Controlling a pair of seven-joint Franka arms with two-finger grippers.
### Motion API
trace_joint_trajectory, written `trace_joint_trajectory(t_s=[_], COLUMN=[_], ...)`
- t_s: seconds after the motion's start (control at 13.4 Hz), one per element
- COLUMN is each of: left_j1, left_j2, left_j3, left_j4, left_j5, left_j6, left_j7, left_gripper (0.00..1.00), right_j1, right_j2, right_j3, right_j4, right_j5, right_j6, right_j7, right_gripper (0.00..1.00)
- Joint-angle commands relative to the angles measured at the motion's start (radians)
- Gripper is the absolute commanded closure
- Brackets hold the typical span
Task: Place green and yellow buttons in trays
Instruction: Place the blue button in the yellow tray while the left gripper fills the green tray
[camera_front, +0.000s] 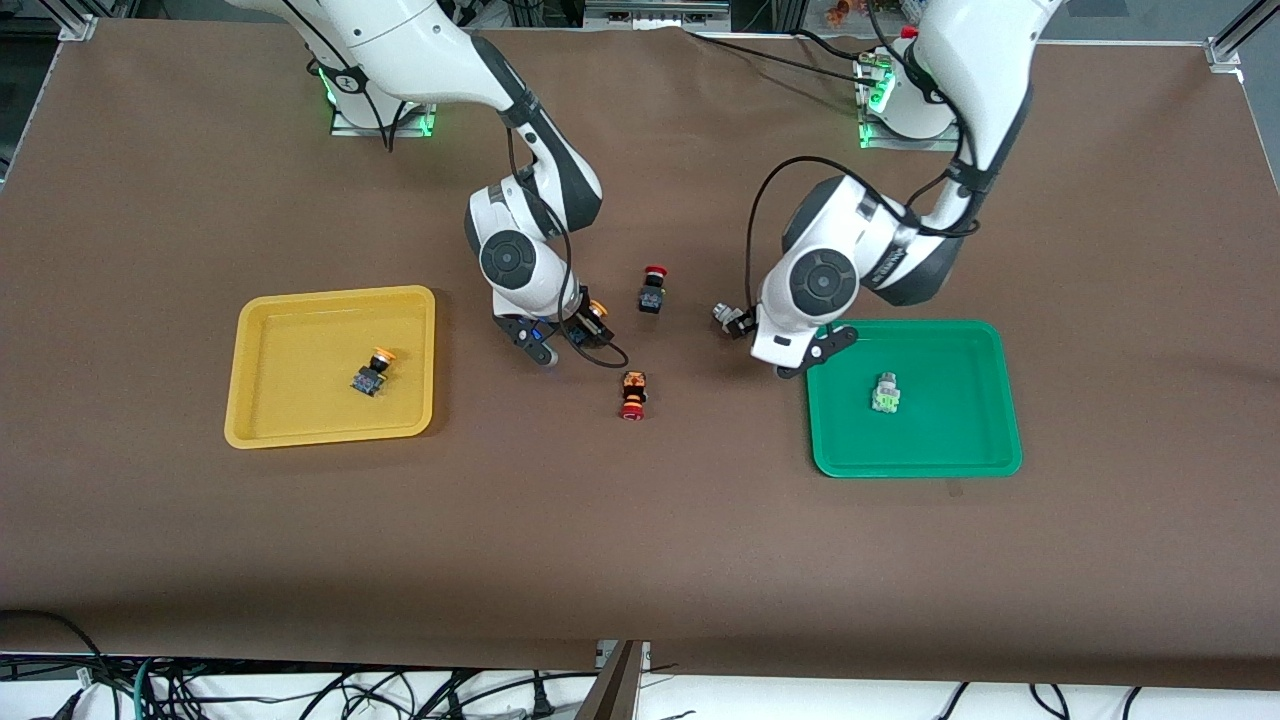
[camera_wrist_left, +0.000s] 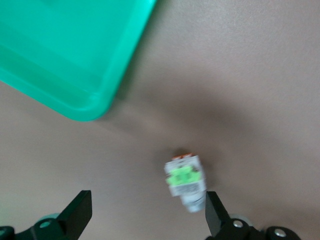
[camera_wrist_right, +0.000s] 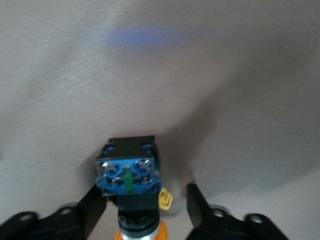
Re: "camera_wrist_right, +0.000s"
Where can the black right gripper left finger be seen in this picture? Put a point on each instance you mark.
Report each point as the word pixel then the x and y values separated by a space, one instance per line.
pixel 82 215

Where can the yellow push button switch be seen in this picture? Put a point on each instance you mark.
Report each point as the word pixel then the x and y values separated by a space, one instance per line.
pixel 130 180

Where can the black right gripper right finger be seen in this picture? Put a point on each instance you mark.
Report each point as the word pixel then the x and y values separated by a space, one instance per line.
pixel 200 207

